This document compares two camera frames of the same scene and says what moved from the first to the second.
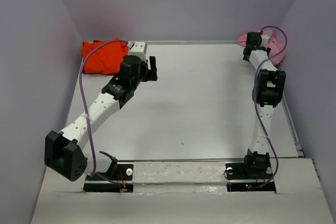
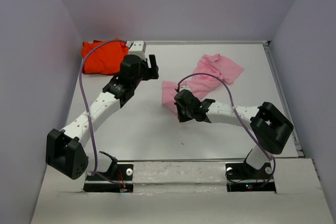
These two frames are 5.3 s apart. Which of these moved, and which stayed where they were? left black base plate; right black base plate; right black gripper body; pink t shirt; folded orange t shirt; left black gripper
Moved: right black gripper body; pink t shirt
Stayed: left black base plate; left black gripper; folded orange t shirt; right black base plate
